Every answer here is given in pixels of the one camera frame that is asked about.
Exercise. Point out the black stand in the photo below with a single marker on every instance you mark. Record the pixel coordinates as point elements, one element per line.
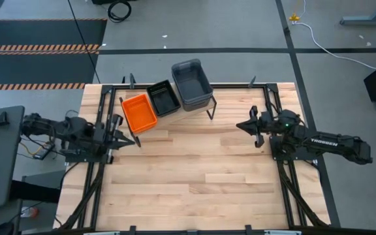
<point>2,120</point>

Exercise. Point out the bottle with orange cap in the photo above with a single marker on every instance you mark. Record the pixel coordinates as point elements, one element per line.
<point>29,212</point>

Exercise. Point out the black computer mouse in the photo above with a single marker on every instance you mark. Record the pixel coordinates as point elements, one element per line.
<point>3,228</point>

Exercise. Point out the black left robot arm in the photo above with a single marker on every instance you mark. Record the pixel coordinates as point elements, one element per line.
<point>73,129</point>

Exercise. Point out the black case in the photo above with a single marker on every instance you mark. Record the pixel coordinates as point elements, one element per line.
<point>34,191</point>

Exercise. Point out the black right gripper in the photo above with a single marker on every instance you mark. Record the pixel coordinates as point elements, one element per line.
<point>266,125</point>

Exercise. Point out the dark grey plastic bin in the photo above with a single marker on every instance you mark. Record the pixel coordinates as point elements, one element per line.
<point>197,107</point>
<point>191,81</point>

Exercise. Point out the orange slotted plastic basket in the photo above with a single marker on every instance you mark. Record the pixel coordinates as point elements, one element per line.
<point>139,112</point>

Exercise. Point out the black aluminium table frame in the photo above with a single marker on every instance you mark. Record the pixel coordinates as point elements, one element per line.
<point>240,86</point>

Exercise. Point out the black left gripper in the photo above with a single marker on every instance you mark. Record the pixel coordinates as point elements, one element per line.
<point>104,138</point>

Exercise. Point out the black slotted plastic basket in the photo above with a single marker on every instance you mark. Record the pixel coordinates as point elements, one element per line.
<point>163,99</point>

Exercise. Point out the grey metal floor frame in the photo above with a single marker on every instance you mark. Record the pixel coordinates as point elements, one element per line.
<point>370,21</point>

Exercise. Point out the black controller box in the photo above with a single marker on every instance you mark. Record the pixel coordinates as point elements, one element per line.
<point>42,151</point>

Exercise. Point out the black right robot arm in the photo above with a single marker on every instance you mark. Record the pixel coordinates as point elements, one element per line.
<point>325,143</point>

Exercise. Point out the grey table clamp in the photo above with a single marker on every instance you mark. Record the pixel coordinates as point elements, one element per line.
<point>252,82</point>
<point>132,81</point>

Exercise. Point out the black hazard striped floor mat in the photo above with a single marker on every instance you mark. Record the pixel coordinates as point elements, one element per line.
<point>38,68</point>

